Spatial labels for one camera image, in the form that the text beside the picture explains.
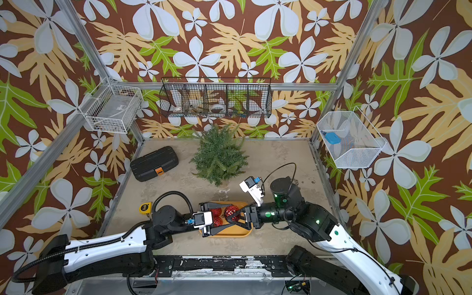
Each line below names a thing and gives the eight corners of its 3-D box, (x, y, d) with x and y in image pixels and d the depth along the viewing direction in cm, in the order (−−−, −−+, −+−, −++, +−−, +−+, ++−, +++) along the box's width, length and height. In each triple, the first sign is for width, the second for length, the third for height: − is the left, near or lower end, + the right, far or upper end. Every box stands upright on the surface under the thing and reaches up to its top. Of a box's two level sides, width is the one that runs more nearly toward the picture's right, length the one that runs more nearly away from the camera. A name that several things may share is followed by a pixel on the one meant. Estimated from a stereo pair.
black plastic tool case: (139, 185, 101) (133, 179, 96) (134, 167, 109) (129, 161, 103) (183, 166, 109) (181, 159, 104) (176, 151, 117) (173, 144, 112)
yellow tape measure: (141, 215, 90) (138, 212, 88) (141, 206, 93) (139, 203, 91) (151, 212, 91) (149, 210, 89) (151, 204, 94) (149, 201, 92)
